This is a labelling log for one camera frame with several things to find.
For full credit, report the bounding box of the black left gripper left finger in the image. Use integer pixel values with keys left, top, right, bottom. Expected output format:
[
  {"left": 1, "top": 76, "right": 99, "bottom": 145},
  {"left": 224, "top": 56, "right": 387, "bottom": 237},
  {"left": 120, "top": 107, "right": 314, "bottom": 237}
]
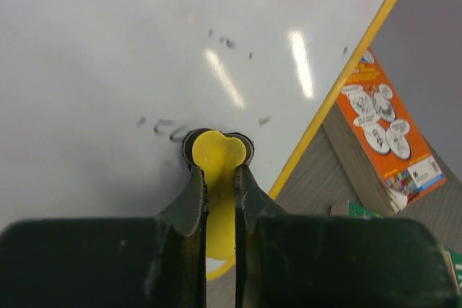
[{"left": 1, "top": 168, "right": 208, "bottom": 307}]

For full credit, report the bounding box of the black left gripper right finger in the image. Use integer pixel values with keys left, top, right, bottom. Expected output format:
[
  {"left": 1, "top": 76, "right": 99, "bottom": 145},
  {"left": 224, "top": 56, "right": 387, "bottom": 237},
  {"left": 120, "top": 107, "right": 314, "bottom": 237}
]
[{"left": 235, "top": 165, "right": 459, "bottom": 307}]

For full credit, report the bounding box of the yellow round whiteboard eraser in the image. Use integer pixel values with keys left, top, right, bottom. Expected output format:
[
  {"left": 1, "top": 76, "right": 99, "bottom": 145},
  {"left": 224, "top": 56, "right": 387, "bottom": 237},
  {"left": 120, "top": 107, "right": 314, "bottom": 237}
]
[{"left": 182, "top": 128, "right": 254, "bottom": 260}]

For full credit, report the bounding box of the yellow-framed whiteboard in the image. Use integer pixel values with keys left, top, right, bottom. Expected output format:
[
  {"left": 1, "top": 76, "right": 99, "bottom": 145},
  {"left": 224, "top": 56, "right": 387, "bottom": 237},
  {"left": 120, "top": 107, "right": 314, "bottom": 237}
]
[{"left": 1, "top": 0, "right": 397, "bottom": 229}]

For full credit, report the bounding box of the orange comic paperback book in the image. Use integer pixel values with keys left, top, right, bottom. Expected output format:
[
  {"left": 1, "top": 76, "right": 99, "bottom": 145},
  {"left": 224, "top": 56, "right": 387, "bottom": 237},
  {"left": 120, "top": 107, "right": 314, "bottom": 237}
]
[{"left": 323, "top": 50, "right": 446, "bottom": 216}]

